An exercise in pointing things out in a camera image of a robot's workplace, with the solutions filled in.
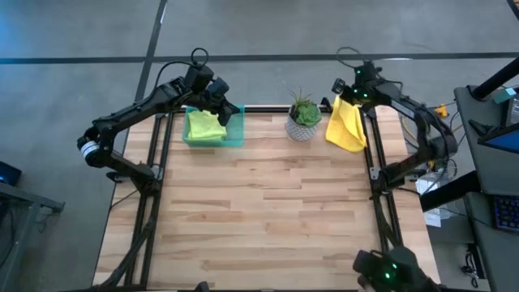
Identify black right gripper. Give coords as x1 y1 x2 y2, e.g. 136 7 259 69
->
339 60 390 110

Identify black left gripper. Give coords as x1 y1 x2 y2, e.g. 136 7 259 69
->
184 64 242 127

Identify teal translucent plastic bin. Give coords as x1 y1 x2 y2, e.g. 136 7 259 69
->
182 104 247 148

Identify light green microfiber towel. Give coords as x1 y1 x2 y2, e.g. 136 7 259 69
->
186 109 228 142

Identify yellow microfiber towel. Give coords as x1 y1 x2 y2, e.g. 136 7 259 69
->
324 96 368 154

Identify succulent in patterned pot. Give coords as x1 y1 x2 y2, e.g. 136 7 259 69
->
285 86 324 143

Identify black round pole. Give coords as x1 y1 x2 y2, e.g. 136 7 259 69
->
472 56 519 101

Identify small teal box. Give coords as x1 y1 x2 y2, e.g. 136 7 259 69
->
492 88 518 105

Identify blue screen monitor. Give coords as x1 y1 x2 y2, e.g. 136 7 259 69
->
478 123 519 154

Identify black device with green lights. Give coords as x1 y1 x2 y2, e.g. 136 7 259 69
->
351 245 441 292

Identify backlit keyboard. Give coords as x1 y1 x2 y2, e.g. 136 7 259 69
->
492 194 519 233

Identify grey operator desk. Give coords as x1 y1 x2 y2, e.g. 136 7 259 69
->
453 84 519 292

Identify grey side desk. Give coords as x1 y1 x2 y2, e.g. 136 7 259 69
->
0 180 66 292

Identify black device with blue light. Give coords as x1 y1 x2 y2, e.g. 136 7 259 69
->
0 161 22 187

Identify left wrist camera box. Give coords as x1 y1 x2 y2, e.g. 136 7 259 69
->
207 76 230 99

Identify black aluminium table frame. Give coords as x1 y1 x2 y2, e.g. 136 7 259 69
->
92 97 441 292

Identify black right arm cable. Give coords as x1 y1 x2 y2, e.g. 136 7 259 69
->
335 45 362 70

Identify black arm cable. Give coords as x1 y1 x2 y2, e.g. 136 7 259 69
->
335 45 362 70
152 47 210 92

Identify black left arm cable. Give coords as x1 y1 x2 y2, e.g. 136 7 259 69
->
152 47 210 92

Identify yellow floor cable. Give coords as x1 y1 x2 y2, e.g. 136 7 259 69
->
400 103 465 143

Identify black cable connector block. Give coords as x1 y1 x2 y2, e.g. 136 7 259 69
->
105 170 131 183

